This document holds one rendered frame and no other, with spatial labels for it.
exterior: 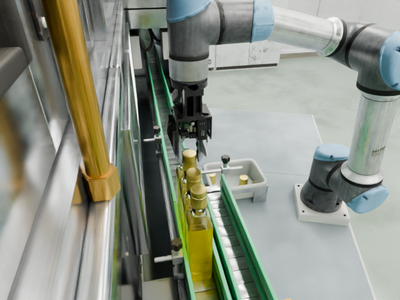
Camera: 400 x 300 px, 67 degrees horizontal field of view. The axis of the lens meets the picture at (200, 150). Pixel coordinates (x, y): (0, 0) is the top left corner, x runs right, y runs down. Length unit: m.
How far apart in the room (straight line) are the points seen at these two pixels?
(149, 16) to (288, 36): 0.98
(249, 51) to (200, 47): 4.30
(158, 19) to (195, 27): 1.11
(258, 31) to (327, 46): 0.30
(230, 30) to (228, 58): 4.20
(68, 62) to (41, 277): 0.13
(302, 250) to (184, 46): 0.78
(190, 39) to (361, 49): 0.44
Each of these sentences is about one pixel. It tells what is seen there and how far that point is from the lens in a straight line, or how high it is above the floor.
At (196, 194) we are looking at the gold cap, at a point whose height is 1.16.
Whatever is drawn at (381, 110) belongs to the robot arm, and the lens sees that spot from 0.87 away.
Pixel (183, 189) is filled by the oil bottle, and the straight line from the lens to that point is 0.75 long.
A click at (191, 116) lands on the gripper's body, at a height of 1.31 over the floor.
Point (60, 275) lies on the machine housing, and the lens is 0.20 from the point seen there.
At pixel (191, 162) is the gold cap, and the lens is 0.71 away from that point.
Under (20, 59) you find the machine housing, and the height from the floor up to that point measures 1.52.
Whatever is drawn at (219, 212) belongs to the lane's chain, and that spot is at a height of 0.88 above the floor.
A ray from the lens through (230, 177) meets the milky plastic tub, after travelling 1.29.
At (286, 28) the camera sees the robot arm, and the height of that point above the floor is 1.42.
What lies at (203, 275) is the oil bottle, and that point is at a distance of 0.81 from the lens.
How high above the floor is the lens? 1.58
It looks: 34 degrees down
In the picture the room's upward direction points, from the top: straight up
